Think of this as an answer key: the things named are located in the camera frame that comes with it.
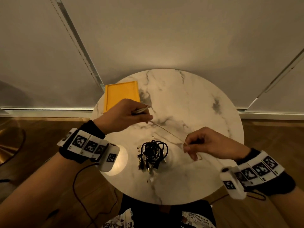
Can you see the person's left hand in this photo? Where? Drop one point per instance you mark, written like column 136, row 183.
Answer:
column 121, row 116

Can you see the person's right hand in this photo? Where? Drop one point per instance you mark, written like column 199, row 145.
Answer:
column 213, row 144

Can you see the yellow box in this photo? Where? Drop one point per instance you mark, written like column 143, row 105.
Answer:
column 118, row 92

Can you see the person's right forearm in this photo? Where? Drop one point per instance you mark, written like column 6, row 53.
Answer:
column 289, row 208

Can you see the person's left forearm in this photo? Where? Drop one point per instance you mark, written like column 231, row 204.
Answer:
column 35, row 199

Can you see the black left wristband with markers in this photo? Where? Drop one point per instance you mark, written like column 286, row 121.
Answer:
column 92, row 127

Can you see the black wristband with markers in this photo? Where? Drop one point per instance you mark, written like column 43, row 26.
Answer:
column 92, row 127
column 282, row 185

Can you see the white marble table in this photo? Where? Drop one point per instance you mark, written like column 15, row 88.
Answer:
column 185, row 92

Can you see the black right wristband with markers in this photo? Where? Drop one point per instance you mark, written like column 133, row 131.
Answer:
column 282, row 185

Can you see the metal blind track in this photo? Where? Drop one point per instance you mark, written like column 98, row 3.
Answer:
column 276, row 79
column 79, row 45

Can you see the gold lamp base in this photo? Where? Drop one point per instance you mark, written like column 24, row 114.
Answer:
column 7, row 149

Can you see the black floor object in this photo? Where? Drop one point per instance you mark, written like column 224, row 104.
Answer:
column 52, row 214

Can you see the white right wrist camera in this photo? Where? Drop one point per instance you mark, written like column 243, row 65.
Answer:
column 231, row 187

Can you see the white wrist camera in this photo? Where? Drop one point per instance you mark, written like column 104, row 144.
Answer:
column 231, row 187
column 109, row 161

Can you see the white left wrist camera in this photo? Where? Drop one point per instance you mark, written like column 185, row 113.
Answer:
column 109, row 161

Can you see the metal bottom rail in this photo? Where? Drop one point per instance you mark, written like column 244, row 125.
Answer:
column 47, row 112
column 273, row 115

